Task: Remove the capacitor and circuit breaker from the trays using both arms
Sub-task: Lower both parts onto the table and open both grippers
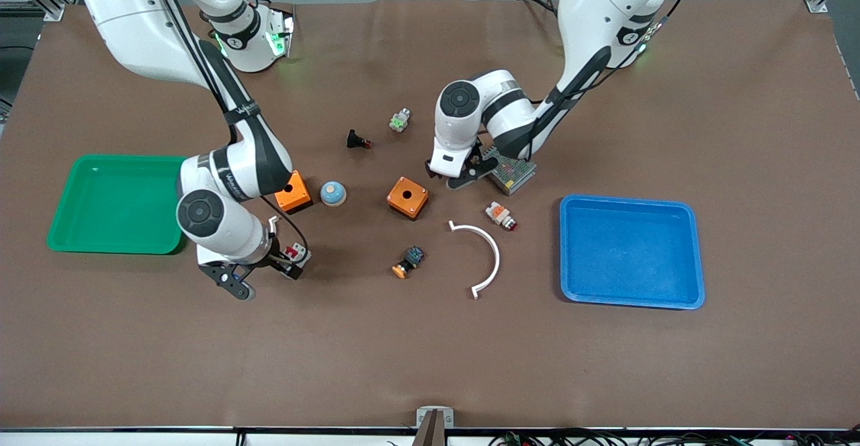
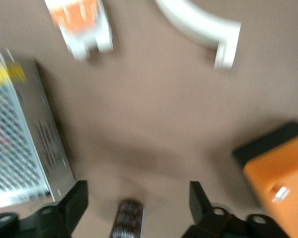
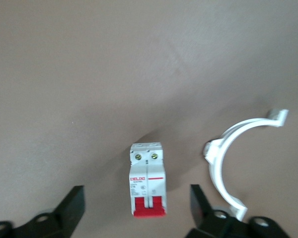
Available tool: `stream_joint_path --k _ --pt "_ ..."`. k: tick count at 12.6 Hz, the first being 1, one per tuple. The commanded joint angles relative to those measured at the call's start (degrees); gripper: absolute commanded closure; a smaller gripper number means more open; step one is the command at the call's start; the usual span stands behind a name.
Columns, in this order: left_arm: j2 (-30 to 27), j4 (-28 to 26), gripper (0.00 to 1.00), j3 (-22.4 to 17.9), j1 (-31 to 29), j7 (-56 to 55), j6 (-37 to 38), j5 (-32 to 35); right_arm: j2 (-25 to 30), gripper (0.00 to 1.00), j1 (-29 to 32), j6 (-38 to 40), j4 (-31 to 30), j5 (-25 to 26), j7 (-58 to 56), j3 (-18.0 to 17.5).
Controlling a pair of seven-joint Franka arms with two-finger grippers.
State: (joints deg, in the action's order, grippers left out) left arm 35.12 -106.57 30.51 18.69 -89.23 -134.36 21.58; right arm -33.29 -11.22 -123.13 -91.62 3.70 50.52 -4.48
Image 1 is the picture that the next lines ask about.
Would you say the orange button box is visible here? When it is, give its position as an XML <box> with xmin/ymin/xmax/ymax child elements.
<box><xmin>386</xmin><ymin>177</ymin><xmax>429</xmax><ymax>220</ymax></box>
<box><xmin>274</xmin><ymin>171</ymin><xmax>313</xmax><ymax>214</ymax></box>

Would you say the metal mesh power supply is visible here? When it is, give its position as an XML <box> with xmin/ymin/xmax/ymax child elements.
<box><xmin>480</xmin><ymin>145</ymin><xmax>537</xmax><ymax>195</ymax></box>

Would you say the orange black push button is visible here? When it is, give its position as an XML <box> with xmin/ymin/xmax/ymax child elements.
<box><xmin>392</xmin><ymin>246</ymin><xmax>425</xmax><ymax>279</ymax></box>

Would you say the green plastic tray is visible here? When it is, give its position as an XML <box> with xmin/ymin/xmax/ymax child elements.
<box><xmin>46</xmin><ymin>154</ymin><xmax>189</xmax><ymax>255</ymax></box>

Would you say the brown table cover mat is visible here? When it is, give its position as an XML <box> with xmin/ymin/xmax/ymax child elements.
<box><xmin>0</xmin><ymin>0</ymin><xmax>860</xmax><ymax>430</ymax></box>

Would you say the blue plastic tray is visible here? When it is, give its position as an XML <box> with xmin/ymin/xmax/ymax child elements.
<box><xmin>560</xmin><ymin>195</ymin><xmax>705</xmax><ymax>310</ymax></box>

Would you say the white orange red switch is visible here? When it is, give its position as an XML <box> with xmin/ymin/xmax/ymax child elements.
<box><xmin>485</xmin><ymin>202</ymin><xmax>518</xmax><ymax>232</ymax></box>

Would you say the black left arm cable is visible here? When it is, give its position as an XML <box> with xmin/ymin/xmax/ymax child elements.
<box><xmin>531</xmin><ymin>0</ymin><xmax>689</xmax><ymax>138</ymax></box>

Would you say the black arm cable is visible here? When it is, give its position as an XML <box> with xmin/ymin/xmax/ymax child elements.
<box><xmin>143</xmin><ymin>0</ymin><xmax>310</xmax><ymax>249</ymax></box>
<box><xmin>531</xmin><ymin>0</ymin><xmax>689</xmax><ymax>138</ymax></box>

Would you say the black cable on table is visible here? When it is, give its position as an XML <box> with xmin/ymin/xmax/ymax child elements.
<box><xmin>516</xmin><ymin>0</ymin><xmax>562</xmax><ymax>18</ymax></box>

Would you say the silver metal bracket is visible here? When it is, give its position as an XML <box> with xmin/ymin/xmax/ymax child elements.
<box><xmin>417</xmin><ymin>407</ymin><xmax>454</xmax><ymax>428</ymax></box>

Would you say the brown camera mount pole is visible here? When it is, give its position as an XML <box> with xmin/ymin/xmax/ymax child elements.
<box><xmin>411</xmin><ymin>411</ymin><xmax>447</xmax><ymax>446</ymax></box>

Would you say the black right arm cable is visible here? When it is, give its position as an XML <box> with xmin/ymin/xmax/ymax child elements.
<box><xmin>143</xmin><ymin>0</ymin><xmax>310</xmax><ymax>249</ymax></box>

